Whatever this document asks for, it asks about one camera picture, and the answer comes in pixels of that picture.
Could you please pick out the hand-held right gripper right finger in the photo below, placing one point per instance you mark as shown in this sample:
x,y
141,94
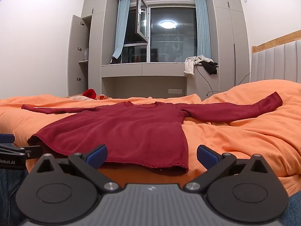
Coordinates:
x,y
207,157

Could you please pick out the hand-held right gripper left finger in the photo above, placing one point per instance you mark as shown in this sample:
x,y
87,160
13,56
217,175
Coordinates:
x,y
96,157

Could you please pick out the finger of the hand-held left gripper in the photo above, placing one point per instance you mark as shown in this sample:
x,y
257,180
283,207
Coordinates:
x,y
28,151
6,138

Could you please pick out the dark red long-sleeve shirt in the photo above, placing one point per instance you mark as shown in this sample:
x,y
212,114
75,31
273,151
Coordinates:
x,y
129,134

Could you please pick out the red clothes pile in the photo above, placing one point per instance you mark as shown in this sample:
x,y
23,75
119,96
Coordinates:
x,y
102,97

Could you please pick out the person's left leg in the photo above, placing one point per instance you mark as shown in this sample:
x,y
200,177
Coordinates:
x,y
9,193

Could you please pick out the person's leg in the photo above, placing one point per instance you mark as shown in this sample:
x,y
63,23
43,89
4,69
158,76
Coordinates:
x,y
9,193
295,209

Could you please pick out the orange bedsheet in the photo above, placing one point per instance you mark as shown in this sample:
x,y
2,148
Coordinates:
x,y
235,141

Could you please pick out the red cloth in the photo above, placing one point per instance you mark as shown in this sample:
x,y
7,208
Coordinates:
x,y
89,93

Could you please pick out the black garment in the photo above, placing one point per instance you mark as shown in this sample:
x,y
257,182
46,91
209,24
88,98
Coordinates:
x,y
210,68

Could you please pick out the grey window sill cabinet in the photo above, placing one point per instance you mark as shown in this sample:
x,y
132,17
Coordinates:
x,y
145,69

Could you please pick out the person's right leg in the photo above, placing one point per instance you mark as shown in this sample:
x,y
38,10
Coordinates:
x,y
295,209

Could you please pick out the clear plastic bag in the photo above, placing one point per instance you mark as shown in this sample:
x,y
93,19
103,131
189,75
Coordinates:
x,y
85,54

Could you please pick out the grey wardrobe with open door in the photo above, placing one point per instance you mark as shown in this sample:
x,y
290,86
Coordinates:
x,y
97,51

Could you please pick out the tall grey wardrobe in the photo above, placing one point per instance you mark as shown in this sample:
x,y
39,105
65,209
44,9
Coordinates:
x,y
225,40

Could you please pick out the grey padded headboard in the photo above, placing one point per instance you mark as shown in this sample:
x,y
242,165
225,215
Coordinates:
x,y
277,61

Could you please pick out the window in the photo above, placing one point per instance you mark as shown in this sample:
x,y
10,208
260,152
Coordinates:
x,y
171,35

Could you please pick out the light blue curtain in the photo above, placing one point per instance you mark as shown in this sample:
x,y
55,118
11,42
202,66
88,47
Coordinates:
x,y
121,28
202,28

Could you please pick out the white wall socket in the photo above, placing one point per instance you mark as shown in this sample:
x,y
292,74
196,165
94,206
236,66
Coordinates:
x,y
175,90

